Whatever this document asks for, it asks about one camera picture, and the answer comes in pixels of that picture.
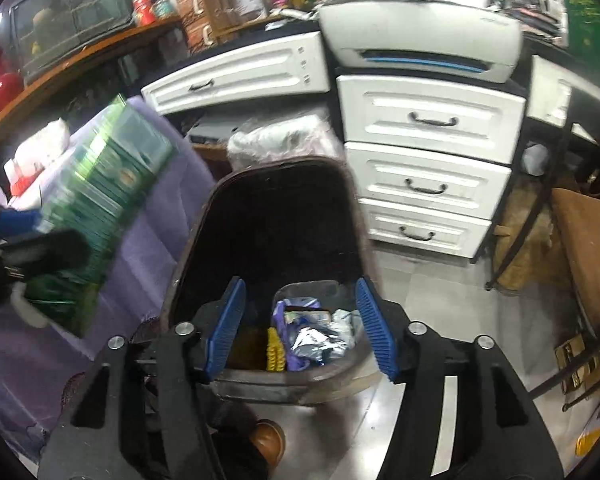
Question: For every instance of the brown seat cushion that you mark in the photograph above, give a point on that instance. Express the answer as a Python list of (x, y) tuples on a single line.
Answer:
[(590, 255)]

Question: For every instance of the red vase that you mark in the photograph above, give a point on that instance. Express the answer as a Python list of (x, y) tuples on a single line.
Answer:
[(0, 90)]

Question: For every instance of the wide white drawer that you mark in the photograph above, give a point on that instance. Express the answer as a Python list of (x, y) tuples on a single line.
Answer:
[(240, 75)]

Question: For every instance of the white printer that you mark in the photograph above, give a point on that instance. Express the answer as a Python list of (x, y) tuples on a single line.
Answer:
[(420, 35)]

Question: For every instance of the white drawer cabinet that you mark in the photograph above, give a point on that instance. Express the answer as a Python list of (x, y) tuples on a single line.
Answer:
[(430, 160)]

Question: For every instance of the green box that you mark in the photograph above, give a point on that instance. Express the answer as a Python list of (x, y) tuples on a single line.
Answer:
[(110, 175)]

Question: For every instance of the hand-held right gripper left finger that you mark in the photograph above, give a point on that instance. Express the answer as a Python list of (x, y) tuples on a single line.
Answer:
[(225, 325)]

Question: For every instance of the wooden counter shelf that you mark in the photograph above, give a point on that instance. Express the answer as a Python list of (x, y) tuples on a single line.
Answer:
[(70, 70)]

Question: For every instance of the brown shoe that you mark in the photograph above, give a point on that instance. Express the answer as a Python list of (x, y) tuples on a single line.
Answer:
[(269, 442)]

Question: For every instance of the purple plastic bag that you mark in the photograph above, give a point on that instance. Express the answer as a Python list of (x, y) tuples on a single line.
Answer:
[(285, 312)]

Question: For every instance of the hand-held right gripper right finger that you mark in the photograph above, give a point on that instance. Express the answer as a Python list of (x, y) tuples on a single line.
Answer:
[(377, 330)]

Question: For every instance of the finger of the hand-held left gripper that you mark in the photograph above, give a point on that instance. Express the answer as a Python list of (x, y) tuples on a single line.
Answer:
[(47, 255), (15, 222)]

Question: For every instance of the teal jar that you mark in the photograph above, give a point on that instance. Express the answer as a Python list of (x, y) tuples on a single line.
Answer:
[(163, 7)]

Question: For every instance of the foil snack packet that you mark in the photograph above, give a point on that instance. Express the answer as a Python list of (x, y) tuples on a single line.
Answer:
[(307, 342)]

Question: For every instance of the black folding chair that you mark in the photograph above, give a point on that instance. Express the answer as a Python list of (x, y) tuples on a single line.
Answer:
[(530, 220)]

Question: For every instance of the glass terrarium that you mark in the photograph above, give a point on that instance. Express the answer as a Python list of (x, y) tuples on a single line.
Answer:
[(70, 20)]

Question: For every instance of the clear bag of white items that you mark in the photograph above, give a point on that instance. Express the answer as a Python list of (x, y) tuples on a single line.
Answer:
[(280, 137)]

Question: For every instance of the black trash bin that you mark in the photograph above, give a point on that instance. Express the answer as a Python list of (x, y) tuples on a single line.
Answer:
[(280, 220)]

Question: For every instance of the red tin can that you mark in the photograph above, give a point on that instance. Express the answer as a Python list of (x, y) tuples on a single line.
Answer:
[(143, 10)]

